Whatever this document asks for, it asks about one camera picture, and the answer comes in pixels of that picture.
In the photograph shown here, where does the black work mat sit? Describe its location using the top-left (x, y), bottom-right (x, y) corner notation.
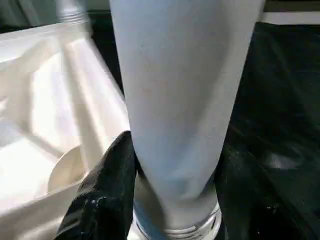
top-left (88, 9), bottom-right (320, 240)

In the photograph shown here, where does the white plastic table leg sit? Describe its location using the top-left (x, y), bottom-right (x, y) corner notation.
top-left (56, 0), bottom-right (91, 27)
top-left (108, 0), bottom-right (266, 238)

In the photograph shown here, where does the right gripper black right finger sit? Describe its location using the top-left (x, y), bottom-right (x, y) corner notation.
top-left (213, 142), bottom-right (313, 240)

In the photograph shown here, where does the white flat board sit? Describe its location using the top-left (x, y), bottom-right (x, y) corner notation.
top-left (259, 11), bottom-right (320, 26)

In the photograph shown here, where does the white plastic table top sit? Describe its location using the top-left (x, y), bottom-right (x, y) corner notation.
top-left (0, 21), bottom-right (222, 240)

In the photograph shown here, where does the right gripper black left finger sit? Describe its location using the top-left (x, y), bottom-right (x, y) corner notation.
top-left (57, 130), bottom-right (138, 240)

